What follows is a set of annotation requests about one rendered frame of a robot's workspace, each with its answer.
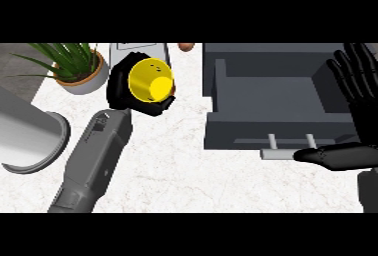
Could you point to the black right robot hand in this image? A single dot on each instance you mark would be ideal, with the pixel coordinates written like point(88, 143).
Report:
point(359, 100)

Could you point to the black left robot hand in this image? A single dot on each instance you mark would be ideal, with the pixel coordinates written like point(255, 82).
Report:
point(118, 90)

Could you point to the yellow cup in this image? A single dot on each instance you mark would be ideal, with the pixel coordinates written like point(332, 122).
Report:
point(150, 80)

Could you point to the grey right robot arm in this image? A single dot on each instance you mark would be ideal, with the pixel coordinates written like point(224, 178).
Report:
point(369, 190)

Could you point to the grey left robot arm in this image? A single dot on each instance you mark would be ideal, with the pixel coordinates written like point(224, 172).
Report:
point(93, 160)

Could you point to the dark grey open drawer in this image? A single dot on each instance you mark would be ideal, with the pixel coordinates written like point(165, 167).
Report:
point(274, 100)

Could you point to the green plant in white pot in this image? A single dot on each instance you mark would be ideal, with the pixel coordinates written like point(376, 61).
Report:
point(74, 68)

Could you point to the pale grey flat box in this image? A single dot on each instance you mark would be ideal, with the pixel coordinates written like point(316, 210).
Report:
point(140, 50)

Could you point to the small brown round object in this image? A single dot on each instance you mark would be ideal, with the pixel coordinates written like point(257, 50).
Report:
point(186, 46)

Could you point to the large grey cylindrical container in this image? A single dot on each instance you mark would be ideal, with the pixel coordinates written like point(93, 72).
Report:
point(29, 133)

